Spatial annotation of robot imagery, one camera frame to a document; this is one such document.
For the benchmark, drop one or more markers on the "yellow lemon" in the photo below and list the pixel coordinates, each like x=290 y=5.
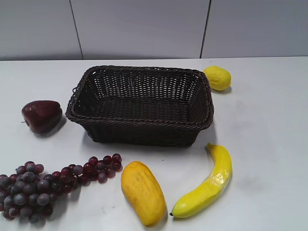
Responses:
x=219 y=78

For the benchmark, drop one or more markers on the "dark red apple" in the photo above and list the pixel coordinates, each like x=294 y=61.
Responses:
x=42 y=116

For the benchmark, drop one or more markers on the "dark brown wicker basket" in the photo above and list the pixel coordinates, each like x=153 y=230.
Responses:
x=155 y=106

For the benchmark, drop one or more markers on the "yellow orange mango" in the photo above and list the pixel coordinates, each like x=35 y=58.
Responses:
x=143 y=192

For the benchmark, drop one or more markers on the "purple red grape bunch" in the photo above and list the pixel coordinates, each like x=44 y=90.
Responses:
x=31 y=195

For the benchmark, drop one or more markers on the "yellow banana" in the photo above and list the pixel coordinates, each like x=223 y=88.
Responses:
x=210 y=189

